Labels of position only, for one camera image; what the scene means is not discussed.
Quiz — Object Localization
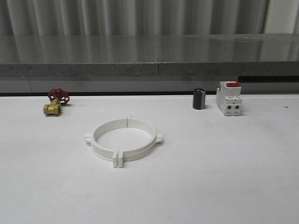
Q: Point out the brass valve red handwheel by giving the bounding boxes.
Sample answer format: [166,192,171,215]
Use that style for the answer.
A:
[43,88,70,116]

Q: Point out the white circuit breaker red switch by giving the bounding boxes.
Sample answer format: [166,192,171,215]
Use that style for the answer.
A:
[216,81,242,116]

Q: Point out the grey stone counter ledge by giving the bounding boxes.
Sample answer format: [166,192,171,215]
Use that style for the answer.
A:
[0,34,299,95]

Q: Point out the white half pipe clamp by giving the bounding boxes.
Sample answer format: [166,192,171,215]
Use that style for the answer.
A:
[115,118,163,168]
[84,117,128,168]

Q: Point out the grey pleated curtain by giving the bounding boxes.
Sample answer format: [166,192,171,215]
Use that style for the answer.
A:
[0,0,299,37]

